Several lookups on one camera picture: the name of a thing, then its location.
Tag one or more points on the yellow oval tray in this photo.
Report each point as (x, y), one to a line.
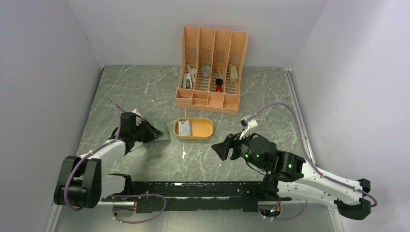
(202, 129)

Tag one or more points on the pale green eraser box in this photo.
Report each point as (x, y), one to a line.
(233, 74)

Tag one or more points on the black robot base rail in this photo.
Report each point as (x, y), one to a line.
(247, 196)

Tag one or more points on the aluminium table edge rail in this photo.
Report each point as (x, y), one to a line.
(306, 141)

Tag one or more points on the red black marker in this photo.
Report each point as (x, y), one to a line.
(219, 81)

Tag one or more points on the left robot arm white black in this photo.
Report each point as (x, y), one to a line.
(81, 183)

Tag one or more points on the silver credit card stack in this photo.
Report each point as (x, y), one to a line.
(184, 128)

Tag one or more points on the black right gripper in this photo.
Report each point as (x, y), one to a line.
(222, 149)

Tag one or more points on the mint green card holder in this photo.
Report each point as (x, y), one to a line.
(160, 130)

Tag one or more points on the clear tape roll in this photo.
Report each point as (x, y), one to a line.
(206, 71)

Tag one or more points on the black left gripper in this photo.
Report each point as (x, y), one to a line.
(152, 133)

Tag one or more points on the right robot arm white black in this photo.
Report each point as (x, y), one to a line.
(290, 176)

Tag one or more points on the orange desk file organizer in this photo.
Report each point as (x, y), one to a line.
(217, 47)

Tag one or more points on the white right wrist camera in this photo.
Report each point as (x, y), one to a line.
(249, 125)

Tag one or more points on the grey stapler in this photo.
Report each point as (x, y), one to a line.
(189, 77)

